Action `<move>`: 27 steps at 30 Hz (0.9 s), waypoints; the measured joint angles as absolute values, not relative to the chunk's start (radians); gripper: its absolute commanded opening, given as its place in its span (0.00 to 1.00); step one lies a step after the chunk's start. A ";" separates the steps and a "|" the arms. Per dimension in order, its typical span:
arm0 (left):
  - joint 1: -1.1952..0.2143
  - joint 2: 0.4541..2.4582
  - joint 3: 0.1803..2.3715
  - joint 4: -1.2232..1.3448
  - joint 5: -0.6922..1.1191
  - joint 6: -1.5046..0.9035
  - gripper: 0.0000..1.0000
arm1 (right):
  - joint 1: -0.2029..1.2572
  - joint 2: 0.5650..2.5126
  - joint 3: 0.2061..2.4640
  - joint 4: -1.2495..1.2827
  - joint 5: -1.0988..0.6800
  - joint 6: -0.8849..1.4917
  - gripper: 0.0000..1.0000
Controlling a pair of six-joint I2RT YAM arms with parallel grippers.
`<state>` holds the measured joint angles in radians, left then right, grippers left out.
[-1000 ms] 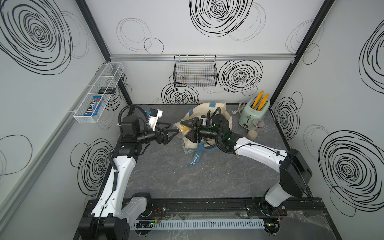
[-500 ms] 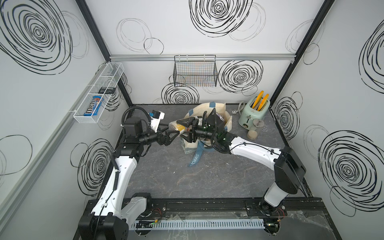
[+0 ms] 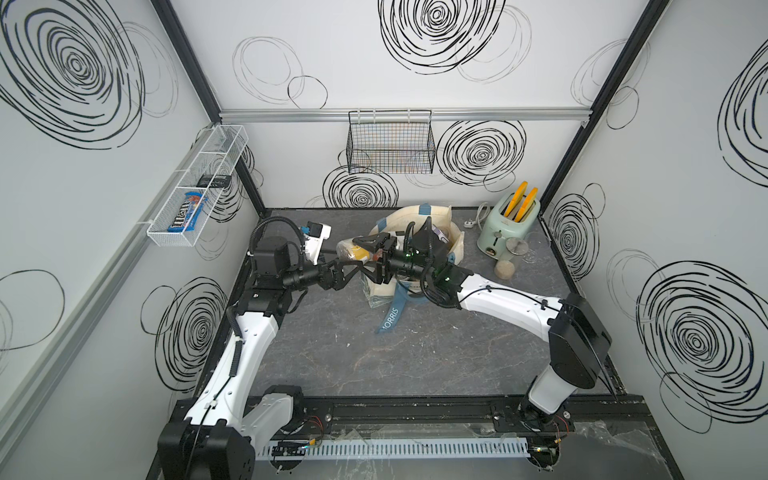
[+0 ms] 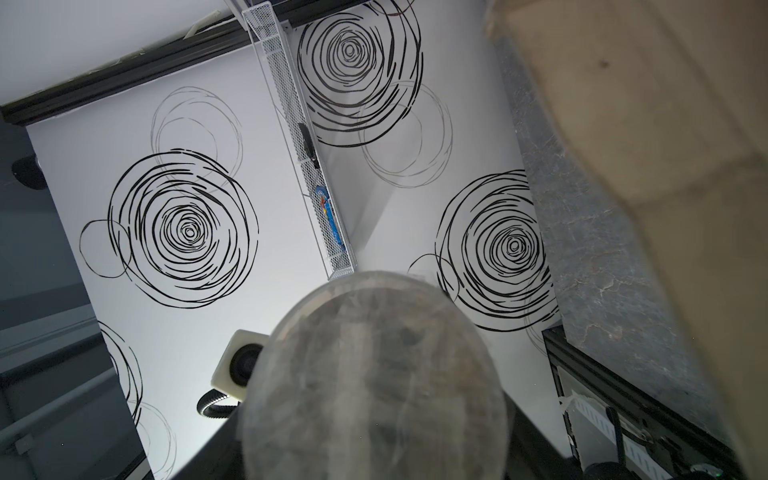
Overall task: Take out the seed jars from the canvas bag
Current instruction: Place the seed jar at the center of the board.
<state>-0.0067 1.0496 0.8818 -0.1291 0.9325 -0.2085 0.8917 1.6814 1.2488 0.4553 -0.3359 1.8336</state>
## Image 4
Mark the clear brown seed jar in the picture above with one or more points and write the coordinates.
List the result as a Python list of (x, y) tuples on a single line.
[(376, 375)]

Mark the cream canvas tote bag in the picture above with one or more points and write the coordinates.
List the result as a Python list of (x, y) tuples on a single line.
[(665, 103)]

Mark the blue candy bag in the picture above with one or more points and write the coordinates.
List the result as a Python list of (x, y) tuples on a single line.
[(326, 205)]

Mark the black small device on shelf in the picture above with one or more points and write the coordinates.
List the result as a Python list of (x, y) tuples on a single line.
[(308, 145)]

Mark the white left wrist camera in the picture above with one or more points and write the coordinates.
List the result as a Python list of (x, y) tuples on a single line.
[(235, 367)]

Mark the white slotted cable duct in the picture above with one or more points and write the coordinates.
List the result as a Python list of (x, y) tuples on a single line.
[(638, 460)]

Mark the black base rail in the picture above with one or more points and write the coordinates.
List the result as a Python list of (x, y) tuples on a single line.
[(679, 447)]

